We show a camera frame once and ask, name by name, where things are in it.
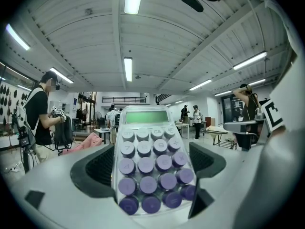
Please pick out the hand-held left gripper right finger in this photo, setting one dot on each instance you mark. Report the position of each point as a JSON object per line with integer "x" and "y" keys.
{"x": 207, "y": 161}

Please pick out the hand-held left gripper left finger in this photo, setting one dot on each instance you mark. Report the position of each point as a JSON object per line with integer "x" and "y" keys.
{"x": 95, "y": 166}

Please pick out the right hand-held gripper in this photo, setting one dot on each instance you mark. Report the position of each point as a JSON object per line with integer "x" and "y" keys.
{"x": 274, "y": 116}

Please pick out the purple-keyed calculator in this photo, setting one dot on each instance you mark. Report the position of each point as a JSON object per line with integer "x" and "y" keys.
{"x": 152, "y": 156}

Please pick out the person's right forearm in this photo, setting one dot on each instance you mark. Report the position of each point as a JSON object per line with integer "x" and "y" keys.
{"x": 277, "y": 132}

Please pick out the cloth-covered table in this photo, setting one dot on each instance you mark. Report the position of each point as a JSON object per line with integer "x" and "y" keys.
{"x": 218, "y": 131}

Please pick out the pink cloth on chair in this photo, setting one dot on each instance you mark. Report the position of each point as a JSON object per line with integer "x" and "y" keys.
{"x": 90, "y": 139}

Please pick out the black standing fan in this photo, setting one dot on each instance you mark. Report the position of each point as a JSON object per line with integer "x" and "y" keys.
{"x": 97, "y": 117}

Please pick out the person's white shirt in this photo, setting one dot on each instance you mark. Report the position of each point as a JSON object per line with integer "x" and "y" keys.
{"x": 274, "y": 175}

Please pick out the black mezzanine railing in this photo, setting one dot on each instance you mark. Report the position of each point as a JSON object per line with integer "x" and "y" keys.
{"x": 124, "y": 100}

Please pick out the ceiling smoke detector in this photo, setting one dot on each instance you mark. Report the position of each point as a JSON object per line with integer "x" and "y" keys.
{"x": 88, "y": 11}

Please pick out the row of black wall ornaments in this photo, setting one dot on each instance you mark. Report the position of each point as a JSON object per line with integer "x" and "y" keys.
{"x": 4, "y": 96}

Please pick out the black head-mounted camera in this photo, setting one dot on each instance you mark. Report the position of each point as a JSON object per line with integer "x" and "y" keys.
{"x": 191, "y": 0}

